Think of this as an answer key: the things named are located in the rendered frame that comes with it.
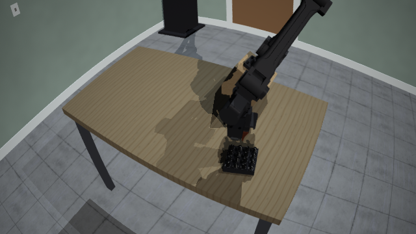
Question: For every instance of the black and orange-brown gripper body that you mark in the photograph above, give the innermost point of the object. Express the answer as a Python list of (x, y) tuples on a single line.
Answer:
[(253, 121)]

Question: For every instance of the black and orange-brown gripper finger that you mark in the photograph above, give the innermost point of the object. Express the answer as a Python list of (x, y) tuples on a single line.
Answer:
[(244, 134)]

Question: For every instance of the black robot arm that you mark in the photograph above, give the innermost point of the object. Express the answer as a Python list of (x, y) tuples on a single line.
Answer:
[(252, 85)]

